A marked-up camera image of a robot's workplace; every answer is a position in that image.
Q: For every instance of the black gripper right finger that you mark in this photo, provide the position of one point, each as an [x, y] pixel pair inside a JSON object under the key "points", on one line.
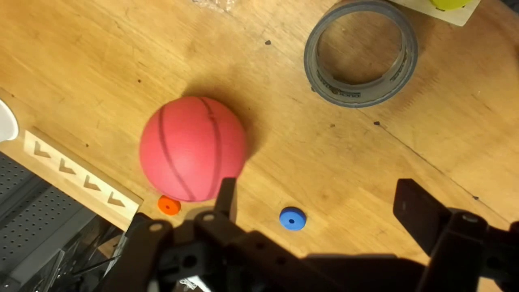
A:
{"points": [[422, 215]]}

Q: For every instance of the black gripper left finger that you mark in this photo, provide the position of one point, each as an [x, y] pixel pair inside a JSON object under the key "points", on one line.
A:
{"points": [[228, 196]]}

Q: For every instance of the pink toy basketball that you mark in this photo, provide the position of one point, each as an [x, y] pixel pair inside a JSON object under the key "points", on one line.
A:
{"points": [[192, 147]]}

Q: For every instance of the small orange disc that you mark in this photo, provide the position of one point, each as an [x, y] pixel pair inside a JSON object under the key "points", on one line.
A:
{"points": [[169, 204]]}

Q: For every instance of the small blue disc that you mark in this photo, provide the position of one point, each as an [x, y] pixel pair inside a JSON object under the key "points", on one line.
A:
{"points": [[292, 219]]}

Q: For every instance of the notched wooden strip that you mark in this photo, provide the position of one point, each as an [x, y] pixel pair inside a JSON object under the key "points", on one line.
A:
{"points": [[82, 175]]}

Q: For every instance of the grey perforated metal panel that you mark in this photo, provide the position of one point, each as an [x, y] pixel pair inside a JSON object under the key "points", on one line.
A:
{"points": [[33, 215]]}

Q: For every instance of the yellow-green toy block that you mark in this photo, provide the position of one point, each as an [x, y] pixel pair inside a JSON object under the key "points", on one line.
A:
{"points": [[448, 3]]}

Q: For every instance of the white paper cup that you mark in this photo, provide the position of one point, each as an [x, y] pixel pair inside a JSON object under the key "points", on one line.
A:
{"points": [[7, 121]]}

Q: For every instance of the grey duct tape roll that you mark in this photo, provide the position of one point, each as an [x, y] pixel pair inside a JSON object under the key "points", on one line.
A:
{"points": [[318, 74]]}

